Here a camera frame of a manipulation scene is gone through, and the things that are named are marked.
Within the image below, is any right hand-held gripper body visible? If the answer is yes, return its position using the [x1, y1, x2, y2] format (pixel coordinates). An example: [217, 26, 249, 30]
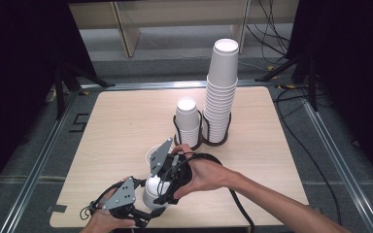
[149, 137, 194, 206]

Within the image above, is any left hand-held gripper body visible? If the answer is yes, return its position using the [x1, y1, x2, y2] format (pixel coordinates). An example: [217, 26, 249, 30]
[91, 177, 152, 228]

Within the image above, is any black wire cup holder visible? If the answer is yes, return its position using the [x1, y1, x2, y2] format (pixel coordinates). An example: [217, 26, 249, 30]
[173, 110, 204, 151]
[201, 111, 233, 148]

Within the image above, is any short stack of white cups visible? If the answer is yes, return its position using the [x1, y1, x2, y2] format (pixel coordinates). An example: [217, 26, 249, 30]
[174, 97, 201, 149]

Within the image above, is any tall stack of white cups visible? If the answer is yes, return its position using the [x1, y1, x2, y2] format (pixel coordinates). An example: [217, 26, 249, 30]
[201, 38, 240, 145]

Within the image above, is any person's left hand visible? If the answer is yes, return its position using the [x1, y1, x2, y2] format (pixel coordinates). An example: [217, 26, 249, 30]
[81, 185, 137, 233]

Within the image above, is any person's right hand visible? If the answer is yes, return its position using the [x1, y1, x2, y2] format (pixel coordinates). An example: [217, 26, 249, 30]
[171, 144, 241, 200]

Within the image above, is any black metal stand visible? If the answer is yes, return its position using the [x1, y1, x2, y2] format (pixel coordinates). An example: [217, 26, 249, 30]
[254, 54, 319, 113]
[53, 61, 116, 120]

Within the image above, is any pale wooden shelf unit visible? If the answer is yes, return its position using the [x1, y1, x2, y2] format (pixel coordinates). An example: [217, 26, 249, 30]
[68, 0, 300, 59]

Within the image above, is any dark curtain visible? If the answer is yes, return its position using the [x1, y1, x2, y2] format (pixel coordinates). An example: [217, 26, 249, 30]
[286, 0, 373, 187]
[0, 0, 95, 195]

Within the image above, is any left hand-held gripper cable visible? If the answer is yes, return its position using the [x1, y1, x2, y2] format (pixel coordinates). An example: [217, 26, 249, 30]
[79, 181, 124, 221]

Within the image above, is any hand-held gripper cable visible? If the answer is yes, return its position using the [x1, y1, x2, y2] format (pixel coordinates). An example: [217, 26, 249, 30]
[79, 181, 124, 221]
[171, 151, 256, 233]

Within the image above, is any right hand-held gripper cable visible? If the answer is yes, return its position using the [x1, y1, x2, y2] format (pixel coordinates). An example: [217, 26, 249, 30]
[171, 151, 256, 233]

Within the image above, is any metal floor rail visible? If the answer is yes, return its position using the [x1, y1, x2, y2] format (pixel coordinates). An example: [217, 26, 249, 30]
[80, 79, 256, 91]
[0, 91, 81, 233]
[300, 98, 373, 233]

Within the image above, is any long black floor cable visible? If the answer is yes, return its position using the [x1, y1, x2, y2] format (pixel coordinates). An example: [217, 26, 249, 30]
[272, 84, 344, 227]

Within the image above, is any bundle of black cables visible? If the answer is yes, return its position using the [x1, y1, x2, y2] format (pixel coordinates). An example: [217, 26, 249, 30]
[246, 0, 293, 66]

